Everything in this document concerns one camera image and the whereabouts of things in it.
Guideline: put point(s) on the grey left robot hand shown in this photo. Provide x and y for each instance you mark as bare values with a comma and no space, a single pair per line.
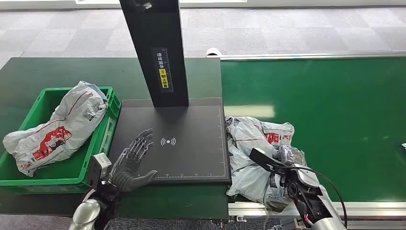
127,174

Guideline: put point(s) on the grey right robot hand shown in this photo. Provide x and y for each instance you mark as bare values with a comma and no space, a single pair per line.
291,157

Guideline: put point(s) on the grey mailer bag black print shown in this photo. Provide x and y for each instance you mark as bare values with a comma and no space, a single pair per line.
247,177

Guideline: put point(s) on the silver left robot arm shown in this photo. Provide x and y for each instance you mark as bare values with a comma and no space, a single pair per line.
85,214

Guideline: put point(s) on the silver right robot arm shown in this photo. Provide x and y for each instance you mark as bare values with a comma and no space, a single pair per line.
317,206

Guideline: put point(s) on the green conveyor belt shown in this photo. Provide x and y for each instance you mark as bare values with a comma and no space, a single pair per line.
333,111

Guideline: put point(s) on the white conveyor roller end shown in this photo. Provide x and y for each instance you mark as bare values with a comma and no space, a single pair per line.
213,52

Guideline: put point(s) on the green plastic crate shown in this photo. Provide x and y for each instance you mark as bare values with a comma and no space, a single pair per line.
79,171

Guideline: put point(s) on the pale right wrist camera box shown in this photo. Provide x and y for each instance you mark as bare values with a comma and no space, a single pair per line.
265,160

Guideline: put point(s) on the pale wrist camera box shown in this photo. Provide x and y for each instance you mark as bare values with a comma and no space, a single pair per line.
99,166
265,160

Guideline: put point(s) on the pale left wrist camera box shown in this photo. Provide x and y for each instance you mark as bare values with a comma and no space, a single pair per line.
99,166

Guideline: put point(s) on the black scanner machine with post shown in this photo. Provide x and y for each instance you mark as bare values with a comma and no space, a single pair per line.
190,155

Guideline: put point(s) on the small metal bracket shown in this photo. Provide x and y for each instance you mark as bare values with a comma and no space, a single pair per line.
238,218

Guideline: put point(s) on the silver conveyor side rail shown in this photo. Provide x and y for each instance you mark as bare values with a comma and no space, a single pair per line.
374,209
317,56

